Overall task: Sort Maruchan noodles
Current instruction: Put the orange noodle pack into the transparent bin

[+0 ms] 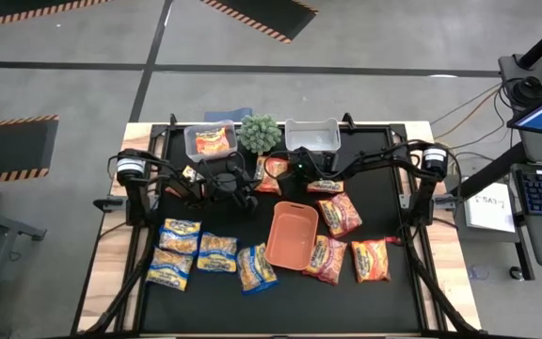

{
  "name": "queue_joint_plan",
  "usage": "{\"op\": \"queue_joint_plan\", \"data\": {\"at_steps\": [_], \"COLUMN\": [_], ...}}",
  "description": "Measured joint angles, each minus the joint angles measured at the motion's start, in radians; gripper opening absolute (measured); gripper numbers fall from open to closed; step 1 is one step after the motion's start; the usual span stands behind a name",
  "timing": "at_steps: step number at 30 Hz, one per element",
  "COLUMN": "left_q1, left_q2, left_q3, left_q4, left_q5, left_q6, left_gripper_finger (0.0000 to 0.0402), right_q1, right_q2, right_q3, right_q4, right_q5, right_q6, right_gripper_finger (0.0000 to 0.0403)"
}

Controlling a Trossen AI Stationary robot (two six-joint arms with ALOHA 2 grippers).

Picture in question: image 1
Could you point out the black table mat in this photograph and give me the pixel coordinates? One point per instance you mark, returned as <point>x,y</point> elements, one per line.
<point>299,306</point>

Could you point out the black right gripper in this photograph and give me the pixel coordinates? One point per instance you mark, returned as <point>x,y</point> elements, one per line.
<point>320,165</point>

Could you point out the black hazard-striped floor mat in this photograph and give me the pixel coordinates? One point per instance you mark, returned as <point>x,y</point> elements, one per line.
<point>7,146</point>
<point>266,14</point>
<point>17,9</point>

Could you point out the pink Maruchan noodle pack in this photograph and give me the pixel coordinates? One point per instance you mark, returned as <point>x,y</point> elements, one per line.
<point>325,187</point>
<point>339,214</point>
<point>326,260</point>

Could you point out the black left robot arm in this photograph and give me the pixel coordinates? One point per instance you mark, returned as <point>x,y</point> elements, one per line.
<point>134,188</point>

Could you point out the white paper sheet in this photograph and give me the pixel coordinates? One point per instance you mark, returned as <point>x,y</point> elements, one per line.
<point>489,207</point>

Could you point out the white plastic bin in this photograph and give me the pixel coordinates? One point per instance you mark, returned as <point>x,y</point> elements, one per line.
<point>311,136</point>

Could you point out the green artificial succulent plant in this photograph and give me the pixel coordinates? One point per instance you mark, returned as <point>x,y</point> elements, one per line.
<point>259,134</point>

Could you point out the black metal rig frame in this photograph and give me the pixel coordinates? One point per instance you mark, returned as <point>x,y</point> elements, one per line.
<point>159,131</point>

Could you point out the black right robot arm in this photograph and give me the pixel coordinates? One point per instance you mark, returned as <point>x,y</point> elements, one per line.
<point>433,188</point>

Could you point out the black caster wheel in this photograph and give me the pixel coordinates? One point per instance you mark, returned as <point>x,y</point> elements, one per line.
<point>515,272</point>

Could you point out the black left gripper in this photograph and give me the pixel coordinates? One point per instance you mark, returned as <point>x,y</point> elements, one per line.
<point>224,183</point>

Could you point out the clear plastic bin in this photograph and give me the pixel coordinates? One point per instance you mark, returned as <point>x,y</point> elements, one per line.
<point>187,141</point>

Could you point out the small red tag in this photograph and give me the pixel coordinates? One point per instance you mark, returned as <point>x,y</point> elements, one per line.
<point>392,240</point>

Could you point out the orange plastic bin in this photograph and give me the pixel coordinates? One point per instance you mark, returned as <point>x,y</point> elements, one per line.
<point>292,235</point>

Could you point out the blue Maruchan noodle pack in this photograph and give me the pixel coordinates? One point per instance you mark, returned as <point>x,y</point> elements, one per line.
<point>170,269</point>
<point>256,269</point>
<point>180,235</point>
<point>217,253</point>

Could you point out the black diagonal stand leg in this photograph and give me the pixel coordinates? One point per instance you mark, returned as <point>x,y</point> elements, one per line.
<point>492,168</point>

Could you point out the grey equipment base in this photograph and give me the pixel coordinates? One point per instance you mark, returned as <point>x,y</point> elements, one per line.
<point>511,70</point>

